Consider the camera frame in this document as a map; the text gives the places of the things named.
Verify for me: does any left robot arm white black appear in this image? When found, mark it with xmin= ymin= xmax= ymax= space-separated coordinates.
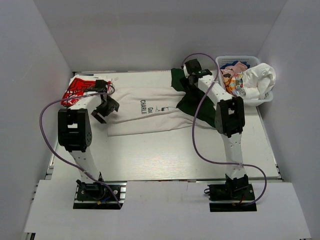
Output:
xmin=58 ymin=78 xmax=120 ymax=184

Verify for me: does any white colourful print t-shirt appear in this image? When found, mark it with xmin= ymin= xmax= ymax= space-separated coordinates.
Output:
xmin=225 ymin=63 xmax=276 ymax=100

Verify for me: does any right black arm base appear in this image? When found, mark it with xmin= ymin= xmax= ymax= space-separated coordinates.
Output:
xmin=203 ymin=184 xmax=257 ymax=213

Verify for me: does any white green Charlie Brown t-shirt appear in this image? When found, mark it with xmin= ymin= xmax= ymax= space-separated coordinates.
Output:
xmin=107 ymin=68 xmax=216 ymax=137

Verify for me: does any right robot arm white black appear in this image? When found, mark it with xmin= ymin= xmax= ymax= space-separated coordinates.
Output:
xmin=181 ymin=59 xmax=249 ymax=189

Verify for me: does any white plastic basket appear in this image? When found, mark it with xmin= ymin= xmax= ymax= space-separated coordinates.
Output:
xmin=215 ymin=55 xmax=274 ymax=107

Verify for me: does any blue garment in basket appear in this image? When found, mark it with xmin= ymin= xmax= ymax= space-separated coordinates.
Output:
xmin=233 ymin=60 xmax=251 ymax=69

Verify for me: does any pink orange print t-shirt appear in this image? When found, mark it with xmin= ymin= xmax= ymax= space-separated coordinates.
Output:
xmin=220 ymin=62 xmax=248 ymax=87

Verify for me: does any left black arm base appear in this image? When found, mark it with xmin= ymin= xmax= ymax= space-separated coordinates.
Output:
xmin=73 ymin=179 xmax=127 ymax=210

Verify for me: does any folded red white t-shirt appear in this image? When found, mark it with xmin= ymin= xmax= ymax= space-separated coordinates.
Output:
xmin=62 ymin=74 xmax=113 ymax=99

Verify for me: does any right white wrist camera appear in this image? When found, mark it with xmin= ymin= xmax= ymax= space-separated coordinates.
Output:
xmin=181 ymin=64 xmax=189 ymax=78

